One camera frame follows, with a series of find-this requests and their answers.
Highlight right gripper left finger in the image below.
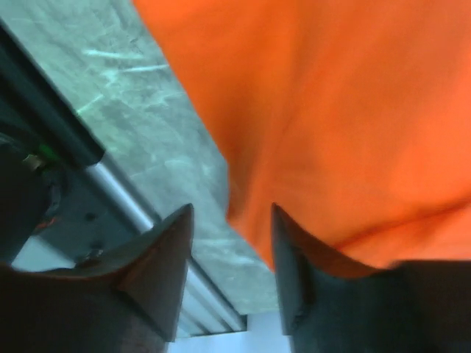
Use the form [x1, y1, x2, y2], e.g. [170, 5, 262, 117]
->
[0, 202, 195, 353]

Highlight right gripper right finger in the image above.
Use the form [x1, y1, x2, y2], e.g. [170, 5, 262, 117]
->
[272, 205, 470, 352]

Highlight orange t-shirt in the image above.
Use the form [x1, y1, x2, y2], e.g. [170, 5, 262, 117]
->
[135, 1, 470, 268]

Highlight black base crossbar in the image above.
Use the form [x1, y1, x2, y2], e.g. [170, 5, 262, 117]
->
[1, 26, 153, 264]

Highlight aluminium frame rail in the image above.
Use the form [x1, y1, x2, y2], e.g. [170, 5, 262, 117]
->
[85, 156, 247, 341]

